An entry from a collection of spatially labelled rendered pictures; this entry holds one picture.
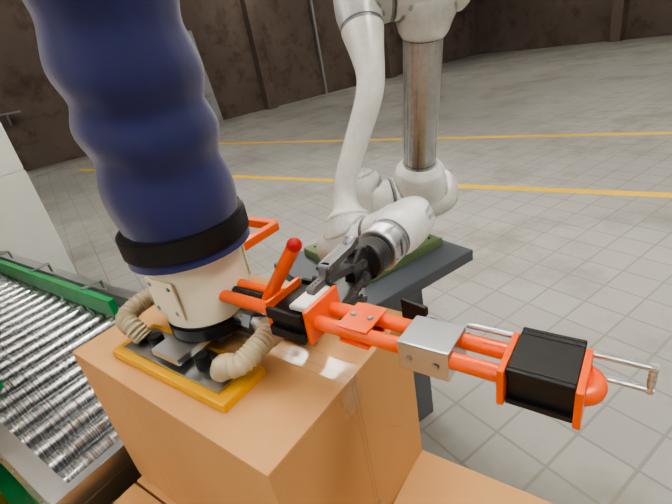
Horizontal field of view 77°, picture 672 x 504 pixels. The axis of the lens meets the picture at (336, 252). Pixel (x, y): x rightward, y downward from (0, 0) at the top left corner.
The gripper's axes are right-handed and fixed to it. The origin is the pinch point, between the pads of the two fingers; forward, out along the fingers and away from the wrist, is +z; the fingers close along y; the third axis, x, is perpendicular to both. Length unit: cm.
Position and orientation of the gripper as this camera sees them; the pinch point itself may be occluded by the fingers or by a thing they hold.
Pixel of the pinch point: (312, 309)
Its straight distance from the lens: 67.7
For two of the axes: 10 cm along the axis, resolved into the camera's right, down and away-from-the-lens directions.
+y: 1.6, 8.9, 4.3
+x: -8.2, -1.2, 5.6
